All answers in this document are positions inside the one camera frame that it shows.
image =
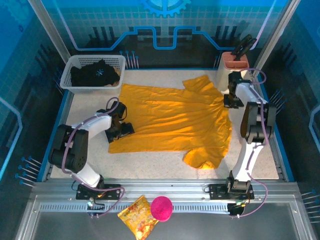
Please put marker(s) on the yellow t-shirt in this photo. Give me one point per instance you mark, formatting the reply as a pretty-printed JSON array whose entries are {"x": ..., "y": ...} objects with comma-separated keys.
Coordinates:
[{"x": 175, "y": 120}]

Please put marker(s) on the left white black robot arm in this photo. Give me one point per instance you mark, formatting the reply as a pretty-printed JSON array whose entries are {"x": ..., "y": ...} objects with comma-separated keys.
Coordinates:
[{"x": 75, "y": 150}]

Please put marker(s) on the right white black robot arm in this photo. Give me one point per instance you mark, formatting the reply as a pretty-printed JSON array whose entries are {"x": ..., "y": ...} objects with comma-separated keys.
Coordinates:
[{"x": 255, "y": 122}]

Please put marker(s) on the pink and white knife block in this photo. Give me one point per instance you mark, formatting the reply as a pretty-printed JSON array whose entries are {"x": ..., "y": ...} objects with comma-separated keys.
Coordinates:
[{"x": 225, "y": 75}]

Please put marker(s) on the tan cloth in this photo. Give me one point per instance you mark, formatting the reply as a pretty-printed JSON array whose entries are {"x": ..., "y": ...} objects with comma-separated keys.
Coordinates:
[{"x": 117, "y": 83}]

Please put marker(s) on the black t-shirt with blue print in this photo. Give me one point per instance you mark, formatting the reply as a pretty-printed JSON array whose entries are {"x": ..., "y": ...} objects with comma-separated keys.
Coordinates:
[{"x": 92, "y": 75}]

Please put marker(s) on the white plastic laundry basket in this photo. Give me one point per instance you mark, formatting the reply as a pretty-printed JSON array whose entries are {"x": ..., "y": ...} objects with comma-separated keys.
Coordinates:
[{"x": 66, "y": 80}]

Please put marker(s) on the pink fuzzy ball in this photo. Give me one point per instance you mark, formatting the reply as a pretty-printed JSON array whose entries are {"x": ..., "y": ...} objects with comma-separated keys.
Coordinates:
[{"x": 162, "y": 208}]

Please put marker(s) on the yellow orange snack bag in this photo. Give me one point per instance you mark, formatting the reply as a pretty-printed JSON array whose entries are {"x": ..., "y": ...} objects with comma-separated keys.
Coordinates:
[{"x": 138, "y": 220}]

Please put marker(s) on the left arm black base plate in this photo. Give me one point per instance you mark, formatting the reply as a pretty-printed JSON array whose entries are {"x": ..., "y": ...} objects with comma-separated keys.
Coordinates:
[{"x": 112, "y": 191}]

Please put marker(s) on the aluminium frame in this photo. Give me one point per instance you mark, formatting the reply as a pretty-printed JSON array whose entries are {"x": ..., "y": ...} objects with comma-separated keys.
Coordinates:
[{"x": 175, "y": 186}]

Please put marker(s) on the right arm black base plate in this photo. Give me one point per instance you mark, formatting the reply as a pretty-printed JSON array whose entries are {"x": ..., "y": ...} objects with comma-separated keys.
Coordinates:
[{"x": 217, "y": 191}]

